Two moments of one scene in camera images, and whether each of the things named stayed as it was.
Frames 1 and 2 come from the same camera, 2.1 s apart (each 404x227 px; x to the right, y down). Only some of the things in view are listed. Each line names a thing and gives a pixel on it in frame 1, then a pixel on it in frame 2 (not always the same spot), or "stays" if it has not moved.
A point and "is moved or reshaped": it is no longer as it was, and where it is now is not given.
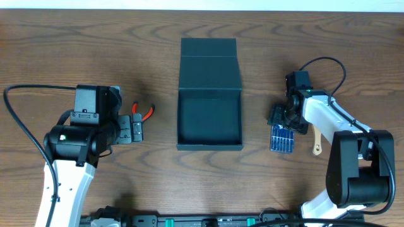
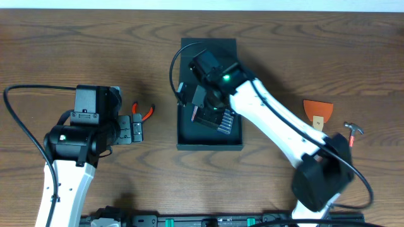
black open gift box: x=210 y=103 stays
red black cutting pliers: x=134 y=109 stays
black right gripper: x=276 y=118 -> x=204 y=113
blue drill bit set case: x=282 y=139 is moved or reshaped
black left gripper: x=136 y=128 stays
